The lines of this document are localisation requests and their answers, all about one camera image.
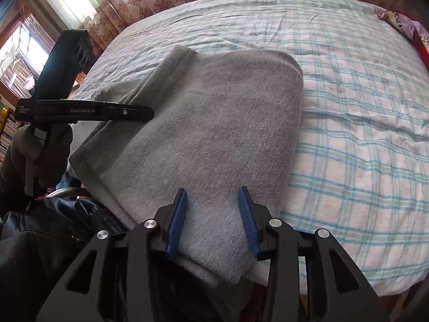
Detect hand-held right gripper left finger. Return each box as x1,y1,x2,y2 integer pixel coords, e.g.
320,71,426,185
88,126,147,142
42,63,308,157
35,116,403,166
35,188,188,322

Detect person's left hand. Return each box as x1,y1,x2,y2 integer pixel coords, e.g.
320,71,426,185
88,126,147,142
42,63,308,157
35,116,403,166
10,124,73,189

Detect metal chair frame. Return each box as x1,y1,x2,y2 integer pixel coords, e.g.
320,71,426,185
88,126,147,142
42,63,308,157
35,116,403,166
45,188,89,200

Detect bed with plaid sheet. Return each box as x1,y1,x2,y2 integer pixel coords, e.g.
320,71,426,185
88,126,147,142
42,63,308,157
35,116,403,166
69,0,429,297

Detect person's black jacket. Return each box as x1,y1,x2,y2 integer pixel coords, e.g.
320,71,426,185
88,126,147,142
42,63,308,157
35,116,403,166
0,195,135,322

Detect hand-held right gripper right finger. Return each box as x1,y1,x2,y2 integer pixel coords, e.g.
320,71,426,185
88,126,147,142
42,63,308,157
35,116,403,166
237,186,391,322

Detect grey sweat pants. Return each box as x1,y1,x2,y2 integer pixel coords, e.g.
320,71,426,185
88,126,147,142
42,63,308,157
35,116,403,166
69,45,305,284

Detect window with wooden frame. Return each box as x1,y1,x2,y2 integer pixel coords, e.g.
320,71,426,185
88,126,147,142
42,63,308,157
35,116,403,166
0,13,56,89

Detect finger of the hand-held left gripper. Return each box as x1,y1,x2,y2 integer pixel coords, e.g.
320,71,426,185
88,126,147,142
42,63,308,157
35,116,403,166
101,102,155,122

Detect wooden bookshelf with books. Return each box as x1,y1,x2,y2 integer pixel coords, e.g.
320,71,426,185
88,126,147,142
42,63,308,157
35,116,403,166
0,97,21,168

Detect colourful floral blanket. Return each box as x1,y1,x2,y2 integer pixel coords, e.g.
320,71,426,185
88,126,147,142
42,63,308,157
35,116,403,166
373,5,429,64

